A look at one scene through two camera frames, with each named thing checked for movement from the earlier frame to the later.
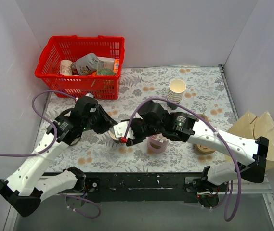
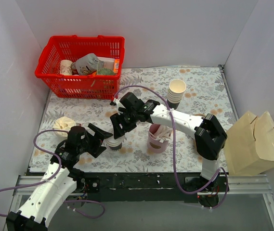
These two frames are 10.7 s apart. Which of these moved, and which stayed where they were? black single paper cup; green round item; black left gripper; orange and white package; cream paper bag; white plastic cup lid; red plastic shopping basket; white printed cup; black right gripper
Moved: black single paper cup; white plastic cup lid; black right gripper; black left gripper
Stayed: white printed cup; cream paper bag; green round item; red plastic shopping basket; orange and white package
